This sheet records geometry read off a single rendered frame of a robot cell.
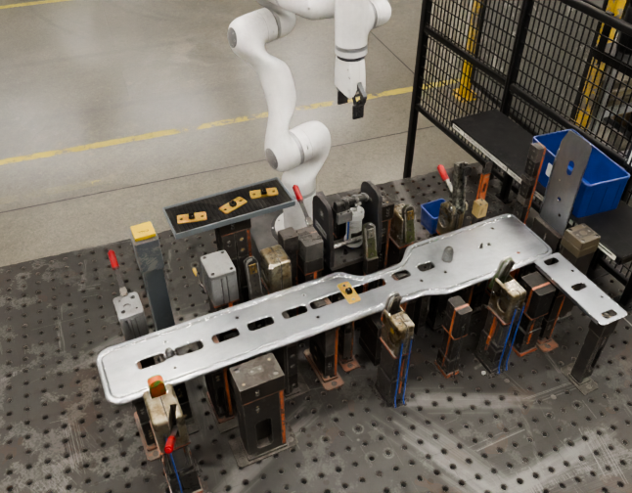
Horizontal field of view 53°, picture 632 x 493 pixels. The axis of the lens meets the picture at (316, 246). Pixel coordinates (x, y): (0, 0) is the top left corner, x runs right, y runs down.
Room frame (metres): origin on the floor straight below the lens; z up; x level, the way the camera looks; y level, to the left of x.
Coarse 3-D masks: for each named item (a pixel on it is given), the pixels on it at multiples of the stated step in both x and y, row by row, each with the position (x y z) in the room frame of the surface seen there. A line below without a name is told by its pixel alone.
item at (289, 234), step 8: (280, 232) 1.46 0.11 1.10; (288, 232) 1.46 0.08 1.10; (280, 240) 1.45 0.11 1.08; (288, 240) 1.43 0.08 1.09; (296, 240) 1.44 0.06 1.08; (288, 248) 1.43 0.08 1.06; (296, 248) 1.44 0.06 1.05; (296, 256) 1.44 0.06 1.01; (296, 264) 1.44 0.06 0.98; (296, 272) 1.44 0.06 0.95; (296, 280) 1.44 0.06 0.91; (296, 312) 1.44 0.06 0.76
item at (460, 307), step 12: (456, 300) 1.28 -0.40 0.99; (456, 312) 1.24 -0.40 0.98; (468, 312) 1.23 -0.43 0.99; (444, 324) 1.27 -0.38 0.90; (456, 324) 1.23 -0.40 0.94; (468, 324) 1.24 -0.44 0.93; (444, 336) 1.27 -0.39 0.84; (456, 336) 1.22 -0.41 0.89; (444, 348) 1.26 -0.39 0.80; (456, 348) 1.24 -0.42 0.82; (432, 360) 1.29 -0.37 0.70; (444, 360) 1.25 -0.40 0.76; (456, 360) 1.22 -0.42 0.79; (444, 372) 1.24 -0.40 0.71; (456, 372) 1.24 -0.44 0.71
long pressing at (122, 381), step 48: (432, 240) 1.53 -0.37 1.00; (480, 240) 1.53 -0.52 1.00; (528, 240) 1.53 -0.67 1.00; (288, 288) 1.32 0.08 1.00; (336, 288) 1.32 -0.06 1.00; (384, 288) 1.32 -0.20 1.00; (432, 288) 1.32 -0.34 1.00; (144, 336) 1.13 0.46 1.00; (192, 336) 1.13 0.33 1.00; (240, 336) 1.13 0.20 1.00; (288, 336) 1.13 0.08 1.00; (144, 384) 0.98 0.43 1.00
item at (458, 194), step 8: (456, 168) 1.64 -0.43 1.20; (464, 168) 1.62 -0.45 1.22; (456, 176) 1.63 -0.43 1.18; (464, 176) 1.64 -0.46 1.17; (456, 184) 1.62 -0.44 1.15; (464, 184) 1.63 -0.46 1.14; (456, 192) 1.62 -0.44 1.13; (464, 192) 1.63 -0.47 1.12; (456, 200) 1.61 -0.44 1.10; (464, 200) 1.63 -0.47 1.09; (456, 208) 1.61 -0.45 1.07; (464, 208) 1.62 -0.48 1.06
